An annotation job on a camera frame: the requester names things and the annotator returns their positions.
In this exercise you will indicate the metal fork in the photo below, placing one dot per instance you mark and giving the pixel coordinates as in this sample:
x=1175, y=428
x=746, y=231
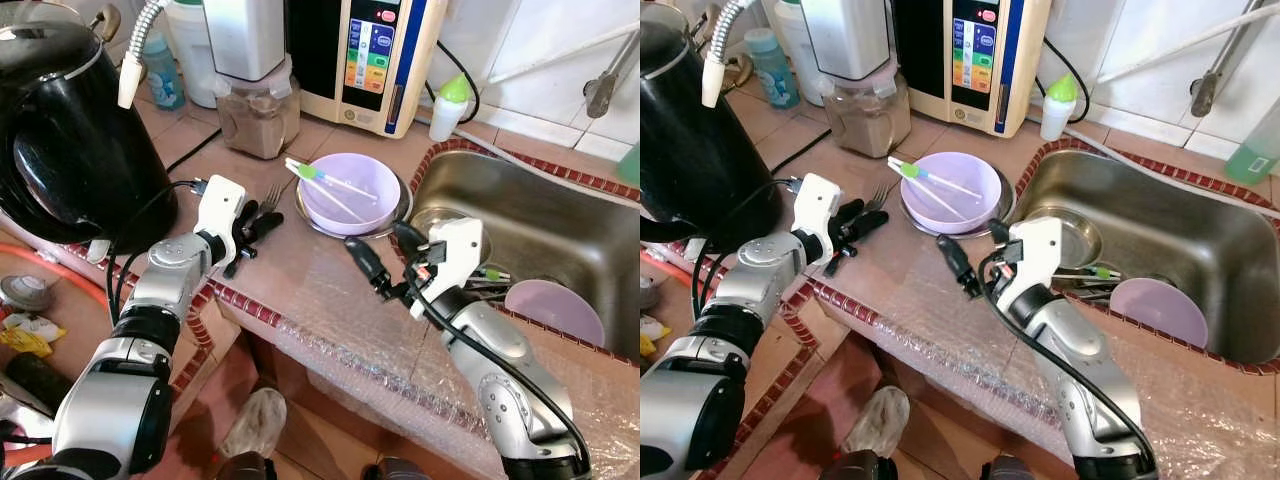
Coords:
x=270, y=193
x=880, y=192

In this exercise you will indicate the purple plastic bowl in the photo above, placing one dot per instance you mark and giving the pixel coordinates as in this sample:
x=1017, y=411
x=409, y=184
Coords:
x=960, y=200
x=350, y=205

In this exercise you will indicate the green and white chopsticks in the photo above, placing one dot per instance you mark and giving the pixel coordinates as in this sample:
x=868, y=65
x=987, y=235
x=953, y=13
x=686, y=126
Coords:
x=305, y=170
x=1100, y=272
x=908, y=169
x=492, y=273

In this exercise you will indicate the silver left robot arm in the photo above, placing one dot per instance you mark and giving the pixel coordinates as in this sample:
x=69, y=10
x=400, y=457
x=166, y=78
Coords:
x=165, y=275
x=765, y=285

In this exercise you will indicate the round steel plate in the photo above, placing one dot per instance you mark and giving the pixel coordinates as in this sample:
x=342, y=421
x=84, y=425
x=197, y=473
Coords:
x=1006, y=205
x=405, y=208

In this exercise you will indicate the small steel bowl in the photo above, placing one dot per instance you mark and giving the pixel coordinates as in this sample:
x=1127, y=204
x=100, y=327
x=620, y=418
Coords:
x=1075, y=240
x=440, y=212

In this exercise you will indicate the clear bubble wrap sheet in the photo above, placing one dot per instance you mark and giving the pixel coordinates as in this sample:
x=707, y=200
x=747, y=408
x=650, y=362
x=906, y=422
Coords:
x=1220, y=420
x=330, y=300

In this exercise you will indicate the white bottle with green cap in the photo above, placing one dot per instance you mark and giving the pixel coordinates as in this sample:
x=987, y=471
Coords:
x=447, y=120
x=1057, y=118

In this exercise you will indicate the stainless steel sink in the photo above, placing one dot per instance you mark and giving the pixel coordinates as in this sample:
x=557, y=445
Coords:
x=1180, y=230
x=560, y=230

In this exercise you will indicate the purple plastic plate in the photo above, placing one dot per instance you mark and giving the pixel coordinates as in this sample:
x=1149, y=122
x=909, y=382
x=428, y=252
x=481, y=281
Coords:
x=555, y=312
x=1160, y=312

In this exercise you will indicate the small blue bottle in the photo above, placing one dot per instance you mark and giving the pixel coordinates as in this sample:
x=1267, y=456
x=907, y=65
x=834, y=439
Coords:
x=165, y=80
x=775, y=75

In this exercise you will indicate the black electric kettle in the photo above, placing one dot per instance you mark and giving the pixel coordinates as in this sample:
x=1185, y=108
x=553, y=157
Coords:
x=700, y=150
x=80, y=150

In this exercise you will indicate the beige water ionizer appliance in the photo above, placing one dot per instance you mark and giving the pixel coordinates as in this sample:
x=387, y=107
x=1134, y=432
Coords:
x=370, y=60
x=975, y=60

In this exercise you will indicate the white plastic container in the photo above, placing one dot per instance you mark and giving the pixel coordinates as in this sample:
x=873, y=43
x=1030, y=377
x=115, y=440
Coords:
x=790, y=12
x=190, y=50

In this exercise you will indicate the flexible metal faucet spout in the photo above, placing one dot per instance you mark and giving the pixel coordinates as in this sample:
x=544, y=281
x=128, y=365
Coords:
x=130, y=85
x=713, y=85

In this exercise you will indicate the crumpled clear plastic bag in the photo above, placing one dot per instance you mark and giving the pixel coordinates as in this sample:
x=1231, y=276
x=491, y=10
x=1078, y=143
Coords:
x=878, y=420
x=255, y=420

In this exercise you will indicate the robot right leg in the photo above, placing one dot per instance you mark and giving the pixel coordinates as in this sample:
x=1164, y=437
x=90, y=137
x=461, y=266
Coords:
x=395, y=470
x=1008, y=470

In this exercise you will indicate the robot leg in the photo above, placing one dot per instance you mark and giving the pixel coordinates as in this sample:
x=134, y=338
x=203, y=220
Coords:
x=395, y=470
x=860, y=467
x=245, y=468
x=1008, y=470

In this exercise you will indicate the grey gas regulator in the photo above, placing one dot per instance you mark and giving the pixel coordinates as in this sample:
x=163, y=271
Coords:
x=25, y=292
x=648, y=292

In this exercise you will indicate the yellow wrapper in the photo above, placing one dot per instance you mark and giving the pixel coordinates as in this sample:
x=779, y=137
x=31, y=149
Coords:
x=652, y=340
x=25, y=340

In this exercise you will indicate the green dish soap bottle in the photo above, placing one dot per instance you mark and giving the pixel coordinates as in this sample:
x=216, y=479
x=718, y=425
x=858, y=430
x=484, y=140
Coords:
x=1250, y=155
x=630, y=168

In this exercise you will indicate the robot left leg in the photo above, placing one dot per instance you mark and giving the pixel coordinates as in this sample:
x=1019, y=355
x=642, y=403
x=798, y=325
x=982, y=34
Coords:
x=245, y=468
x=860, y=467

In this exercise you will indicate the dark cylindrical roll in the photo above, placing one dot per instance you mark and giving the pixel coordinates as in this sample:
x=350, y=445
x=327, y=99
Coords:
x=40, y=380

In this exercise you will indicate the steel gas stove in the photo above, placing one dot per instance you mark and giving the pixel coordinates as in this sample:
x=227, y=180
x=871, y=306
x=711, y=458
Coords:
x=15, y=410

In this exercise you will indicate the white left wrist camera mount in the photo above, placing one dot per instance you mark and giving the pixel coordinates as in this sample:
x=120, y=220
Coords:
x=218, y=205
x=818, y=200

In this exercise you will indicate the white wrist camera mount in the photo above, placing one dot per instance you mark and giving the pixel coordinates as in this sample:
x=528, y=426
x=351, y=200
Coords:
x=1035, y=250
x=455, y=250
x=218, y=205
x=818, y=200

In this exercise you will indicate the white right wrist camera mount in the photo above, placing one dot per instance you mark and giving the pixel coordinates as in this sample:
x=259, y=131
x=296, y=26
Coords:
x=455, y=250
x=1035, y=250

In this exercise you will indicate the grey metal wall valve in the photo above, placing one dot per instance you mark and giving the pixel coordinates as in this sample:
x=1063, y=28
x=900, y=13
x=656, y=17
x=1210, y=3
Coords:
x=1203, y=98
x=598, y=100

